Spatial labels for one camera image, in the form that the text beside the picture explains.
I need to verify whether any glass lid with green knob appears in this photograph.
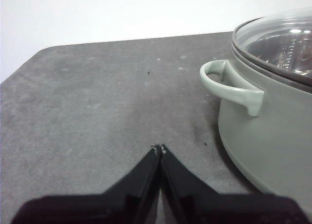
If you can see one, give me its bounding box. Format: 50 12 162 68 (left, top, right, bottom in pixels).
231 6 312 94

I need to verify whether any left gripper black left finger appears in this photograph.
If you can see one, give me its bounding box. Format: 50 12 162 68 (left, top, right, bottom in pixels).
11 144 161 224

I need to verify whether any pale green electric steamer pot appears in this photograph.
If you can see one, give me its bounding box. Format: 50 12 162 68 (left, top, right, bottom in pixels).
199 16 312 203

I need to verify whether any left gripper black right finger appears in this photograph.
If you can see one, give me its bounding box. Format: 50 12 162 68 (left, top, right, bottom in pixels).
159 144 311 224

